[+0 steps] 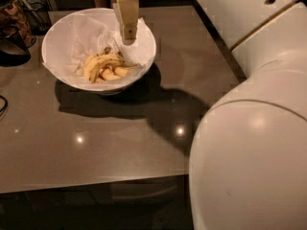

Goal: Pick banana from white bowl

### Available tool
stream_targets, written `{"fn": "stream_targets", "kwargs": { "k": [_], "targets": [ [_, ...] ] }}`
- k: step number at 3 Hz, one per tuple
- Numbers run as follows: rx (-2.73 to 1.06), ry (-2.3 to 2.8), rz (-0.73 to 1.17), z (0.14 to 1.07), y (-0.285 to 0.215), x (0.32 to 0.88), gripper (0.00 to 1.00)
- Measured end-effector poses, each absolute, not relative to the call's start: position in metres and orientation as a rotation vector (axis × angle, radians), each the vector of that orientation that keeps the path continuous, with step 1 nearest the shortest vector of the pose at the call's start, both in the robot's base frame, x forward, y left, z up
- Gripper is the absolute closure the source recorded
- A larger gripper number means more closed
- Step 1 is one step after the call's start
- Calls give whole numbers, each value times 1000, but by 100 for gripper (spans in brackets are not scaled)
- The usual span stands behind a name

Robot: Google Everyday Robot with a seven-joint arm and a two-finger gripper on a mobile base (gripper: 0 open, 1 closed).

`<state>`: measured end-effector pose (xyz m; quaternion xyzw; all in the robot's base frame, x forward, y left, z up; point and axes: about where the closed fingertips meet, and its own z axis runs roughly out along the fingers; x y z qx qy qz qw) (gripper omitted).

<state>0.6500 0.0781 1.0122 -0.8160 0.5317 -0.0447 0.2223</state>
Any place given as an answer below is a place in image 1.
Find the black wire rack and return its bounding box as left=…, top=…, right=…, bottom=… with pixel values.
left=19, top=0, right=52, bottom=35

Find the white bowl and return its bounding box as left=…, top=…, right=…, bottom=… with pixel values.
left=40, top=7, right=157, bottom=96

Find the black kettle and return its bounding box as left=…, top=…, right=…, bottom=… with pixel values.
left=0, top=25, right=31, bottom=66

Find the white paper liner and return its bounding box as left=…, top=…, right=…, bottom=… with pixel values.
left=42, top=13, right=156, bottom=88

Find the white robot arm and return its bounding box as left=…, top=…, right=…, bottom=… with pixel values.
left=189, top=0, right=307, bottom=230

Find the yellow banana bunch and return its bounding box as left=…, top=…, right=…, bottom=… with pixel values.
left=82, top=47, right=137, bottom=83

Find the black cable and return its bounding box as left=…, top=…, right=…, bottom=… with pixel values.
left=0, top=94, right=9, bottom=117

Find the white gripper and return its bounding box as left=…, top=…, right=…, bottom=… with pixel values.
left=113, top=0, right=139, bottom=45

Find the glass jar with snacks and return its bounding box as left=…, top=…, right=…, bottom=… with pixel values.
left=0, top=0, right=35, bottom=47

